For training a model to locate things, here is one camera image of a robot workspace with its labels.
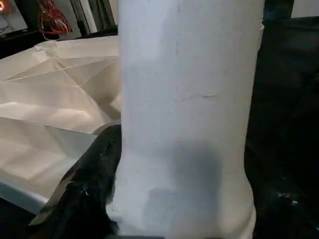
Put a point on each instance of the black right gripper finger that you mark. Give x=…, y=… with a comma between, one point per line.
x=82, y=199

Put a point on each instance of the white plastic table top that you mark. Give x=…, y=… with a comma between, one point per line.
x=55, y=114

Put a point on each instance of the white plastic table leg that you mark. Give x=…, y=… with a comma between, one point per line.
x=189, y=119

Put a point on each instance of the black mat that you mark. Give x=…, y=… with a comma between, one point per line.
x=284, y=124

